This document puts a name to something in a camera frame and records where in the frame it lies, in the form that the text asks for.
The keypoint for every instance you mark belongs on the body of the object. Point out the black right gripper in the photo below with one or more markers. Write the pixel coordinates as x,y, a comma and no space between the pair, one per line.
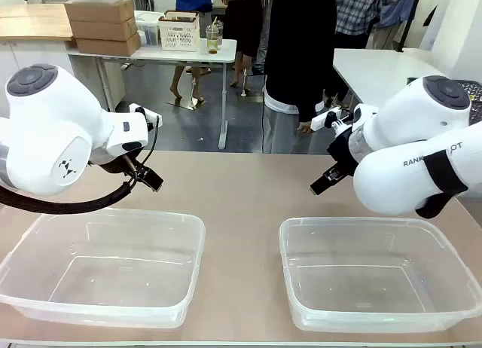
342,152

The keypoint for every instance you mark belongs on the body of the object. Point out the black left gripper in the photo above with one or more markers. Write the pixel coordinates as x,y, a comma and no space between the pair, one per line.
115,164

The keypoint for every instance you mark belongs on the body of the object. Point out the clear plastic container with wrappers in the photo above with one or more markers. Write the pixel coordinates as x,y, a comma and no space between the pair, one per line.
101,269

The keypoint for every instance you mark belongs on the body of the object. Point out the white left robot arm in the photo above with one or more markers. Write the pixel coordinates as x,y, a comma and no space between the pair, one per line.
41,137

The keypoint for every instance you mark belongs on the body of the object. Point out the person's left forearm black sleeve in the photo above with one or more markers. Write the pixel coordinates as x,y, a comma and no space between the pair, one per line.
310,99

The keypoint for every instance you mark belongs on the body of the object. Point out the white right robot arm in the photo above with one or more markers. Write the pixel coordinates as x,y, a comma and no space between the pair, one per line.
414,137

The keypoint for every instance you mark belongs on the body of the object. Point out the white perforated plastic basket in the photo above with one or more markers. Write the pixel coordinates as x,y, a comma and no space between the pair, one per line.
179,33

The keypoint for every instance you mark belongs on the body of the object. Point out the person's left hand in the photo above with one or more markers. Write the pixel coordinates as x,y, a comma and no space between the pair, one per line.
305,127

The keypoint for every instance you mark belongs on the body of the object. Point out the large white table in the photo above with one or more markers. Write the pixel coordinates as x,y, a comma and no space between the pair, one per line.
376,73

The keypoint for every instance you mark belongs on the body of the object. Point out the white folding table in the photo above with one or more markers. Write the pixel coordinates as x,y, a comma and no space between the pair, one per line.
180,56

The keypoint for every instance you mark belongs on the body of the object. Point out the brown cardboard box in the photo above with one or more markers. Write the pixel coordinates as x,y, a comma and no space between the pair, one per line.
99,11
103,28
109,46

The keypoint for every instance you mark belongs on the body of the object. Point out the person in black sweater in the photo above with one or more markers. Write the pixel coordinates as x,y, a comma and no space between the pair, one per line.
297,43

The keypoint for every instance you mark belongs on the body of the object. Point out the clear plastic storage box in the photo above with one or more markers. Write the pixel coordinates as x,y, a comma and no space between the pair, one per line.
147,29

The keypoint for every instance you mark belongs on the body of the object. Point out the plastic cup with straw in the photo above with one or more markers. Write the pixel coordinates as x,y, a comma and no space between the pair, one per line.
213,39

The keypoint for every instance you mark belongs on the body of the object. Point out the person in plaid shirt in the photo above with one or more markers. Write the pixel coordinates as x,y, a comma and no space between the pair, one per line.
354,13

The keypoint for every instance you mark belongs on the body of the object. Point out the person in black shorts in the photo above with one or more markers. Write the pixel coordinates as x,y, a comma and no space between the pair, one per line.
244,24

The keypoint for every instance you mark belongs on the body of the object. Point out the wooden desk top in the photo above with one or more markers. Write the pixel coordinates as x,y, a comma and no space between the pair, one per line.
34,22

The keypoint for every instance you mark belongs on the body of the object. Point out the white board panel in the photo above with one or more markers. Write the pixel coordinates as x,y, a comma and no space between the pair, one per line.
437,16

